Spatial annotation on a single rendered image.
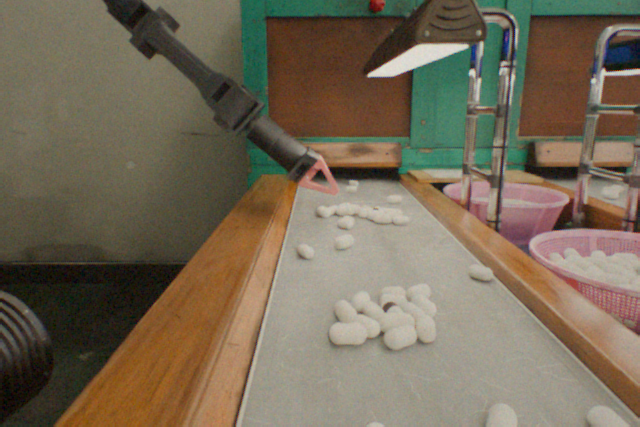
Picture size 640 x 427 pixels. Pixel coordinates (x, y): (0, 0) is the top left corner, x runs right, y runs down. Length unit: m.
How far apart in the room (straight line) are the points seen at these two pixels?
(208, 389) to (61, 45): 2.34
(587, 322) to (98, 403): 0.43
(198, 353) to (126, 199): 2.14
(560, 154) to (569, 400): 1.06
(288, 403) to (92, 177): 2.27
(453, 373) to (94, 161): 2.30
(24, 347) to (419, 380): 0.36
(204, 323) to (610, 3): 1.38
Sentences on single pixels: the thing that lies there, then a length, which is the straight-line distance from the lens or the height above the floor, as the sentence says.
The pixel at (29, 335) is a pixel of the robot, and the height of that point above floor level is 0.76.
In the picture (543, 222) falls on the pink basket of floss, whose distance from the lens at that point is 1.03.
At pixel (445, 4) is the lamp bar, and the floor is 1.08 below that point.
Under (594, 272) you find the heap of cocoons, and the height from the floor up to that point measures 0.74.
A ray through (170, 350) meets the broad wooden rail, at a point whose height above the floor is 0.76.
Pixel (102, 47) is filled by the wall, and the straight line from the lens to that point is 2.50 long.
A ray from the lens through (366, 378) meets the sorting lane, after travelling 0.41.
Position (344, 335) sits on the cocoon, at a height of 0.75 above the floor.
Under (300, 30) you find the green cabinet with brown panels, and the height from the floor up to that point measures 1.18.
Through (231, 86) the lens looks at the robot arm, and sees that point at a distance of 0.83.
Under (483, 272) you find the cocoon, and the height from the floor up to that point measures 0.75.
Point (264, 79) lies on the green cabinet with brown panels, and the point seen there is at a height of 1.04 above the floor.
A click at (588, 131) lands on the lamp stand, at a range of 1.04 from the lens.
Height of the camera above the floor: 0.97
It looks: 12 degrees down
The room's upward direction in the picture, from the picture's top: straight up
